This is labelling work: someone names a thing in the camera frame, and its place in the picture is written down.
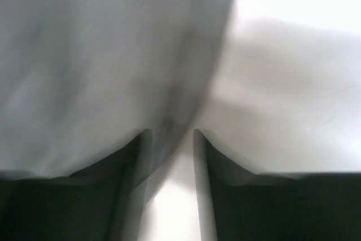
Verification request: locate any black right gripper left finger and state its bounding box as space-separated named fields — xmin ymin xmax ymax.
xmin=1 ymin=129 xmax=152 ymax=240

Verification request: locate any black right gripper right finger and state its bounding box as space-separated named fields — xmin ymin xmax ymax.
xmin=193 ymin=129 xmax=360 ymax=240

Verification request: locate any grey pleated skirt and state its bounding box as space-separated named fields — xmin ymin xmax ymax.
xmin=1 ymin=0 xmax=232 ymax=186

